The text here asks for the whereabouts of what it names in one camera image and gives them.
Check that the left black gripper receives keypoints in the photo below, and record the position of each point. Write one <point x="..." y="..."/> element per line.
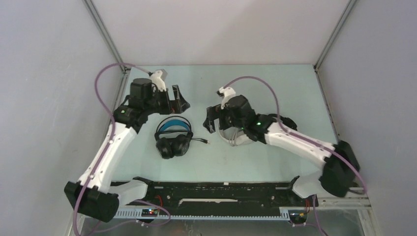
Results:
<point x="177" y="106"/>

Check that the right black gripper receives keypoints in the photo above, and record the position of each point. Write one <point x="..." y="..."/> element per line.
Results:
<point x="214" y="113"/>

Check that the white headphones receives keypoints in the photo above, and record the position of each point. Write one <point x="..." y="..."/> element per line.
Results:
<point x="234" y="137"/>

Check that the black blue headphones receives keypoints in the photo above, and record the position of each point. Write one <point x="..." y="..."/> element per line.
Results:
<point x="173" y="136"/>

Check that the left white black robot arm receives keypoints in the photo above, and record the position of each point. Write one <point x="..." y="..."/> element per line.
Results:
<point x="92" y="194"/>

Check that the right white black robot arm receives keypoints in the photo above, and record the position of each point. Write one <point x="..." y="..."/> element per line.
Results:
<point x="337" y="163"/>

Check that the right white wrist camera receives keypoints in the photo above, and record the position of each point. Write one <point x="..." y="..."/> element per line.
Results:
<point x="226" y="93"/>

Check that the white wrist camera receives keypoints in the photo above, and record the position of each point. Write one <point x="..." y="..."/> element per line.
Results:
<point x="226" y="93"/>
<point x="158" y="78"/>

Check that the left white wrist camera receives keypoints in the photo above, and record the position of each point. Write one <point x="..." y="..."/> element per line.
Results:
<point x="158" y="78"/>

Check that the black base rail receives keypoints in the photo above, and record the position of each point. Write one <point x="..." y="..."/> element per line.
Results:
<point x="219" y="199"/>

